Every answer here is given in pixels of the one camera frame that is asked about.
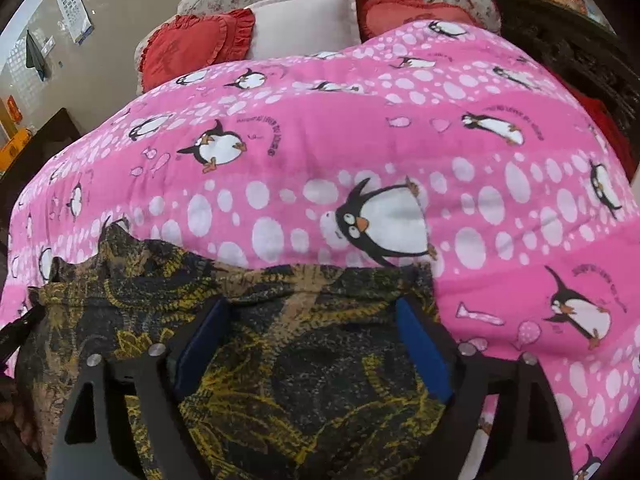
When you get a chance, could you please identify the plain dark wooden cabinet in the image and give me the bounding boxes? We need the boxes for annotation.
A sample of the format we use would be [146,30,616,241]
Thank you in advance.
[0,107,83,211]

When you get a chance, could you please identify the person's left hand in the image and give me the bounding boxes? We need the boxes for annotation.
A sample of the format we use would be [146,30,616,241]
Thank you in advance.
[0,375,43,466]

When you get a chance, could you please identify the teal hanging cloth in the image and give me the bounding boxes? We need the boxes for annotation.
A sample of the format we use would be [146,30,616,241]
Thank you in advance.
[25,30,52,82]

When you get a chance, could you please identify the orange box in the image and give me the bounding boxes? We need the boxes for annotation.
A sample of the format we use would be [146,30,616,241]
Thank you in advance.
[0,127,32,173]

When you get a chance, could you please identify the pink penguin print blanket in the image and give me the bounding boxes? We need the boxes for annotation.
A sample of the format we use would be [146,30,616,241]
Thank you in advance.
[0,19,633,480]

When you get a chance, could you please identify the white rectangular pillow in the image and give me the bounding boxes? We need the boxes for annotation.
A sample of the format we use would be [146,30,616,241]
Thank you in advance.
[245,0,362,61]

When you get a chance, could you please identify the carved dark wooden cabinet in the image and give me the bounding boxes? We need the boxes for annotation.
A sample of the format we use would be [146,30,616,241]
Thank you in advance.
[472,0,640,171]

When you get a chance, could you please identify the brown floral patterned shirt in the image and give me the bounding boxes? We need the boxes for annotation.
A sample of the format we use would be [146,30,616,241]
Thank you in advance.
[14,215,493,480]

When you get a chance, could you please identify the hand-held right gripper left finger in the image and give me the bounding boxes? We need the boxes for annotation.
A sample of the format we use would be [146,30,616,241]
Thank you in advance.
[47,296,232,480]

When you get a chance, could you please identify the red cloth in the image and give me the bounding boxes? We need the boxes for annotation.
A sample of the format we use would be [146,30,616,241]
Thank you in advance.
[545,67,631,156]

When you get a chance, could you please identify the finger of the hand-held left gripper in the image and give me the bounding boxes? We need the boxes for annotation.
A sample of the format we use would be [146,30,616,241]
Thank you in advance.
[0,305,46,356]

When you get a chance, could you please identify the red heart-shaped ruffled pillow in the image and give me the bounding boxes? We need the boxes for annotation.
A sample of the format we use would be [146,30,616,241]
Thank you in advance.
[356,0,483,41]
[136,7,257,93]

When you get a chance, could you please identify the wall calendar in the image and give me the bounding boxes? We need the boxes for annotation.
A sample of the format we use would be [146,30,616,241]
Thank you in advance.
[54,0,95,43]

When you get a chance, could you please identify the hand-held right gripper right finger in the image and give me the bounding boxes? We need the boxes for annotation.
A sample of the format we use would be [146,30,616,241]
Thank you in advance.
[395,295,573,480]

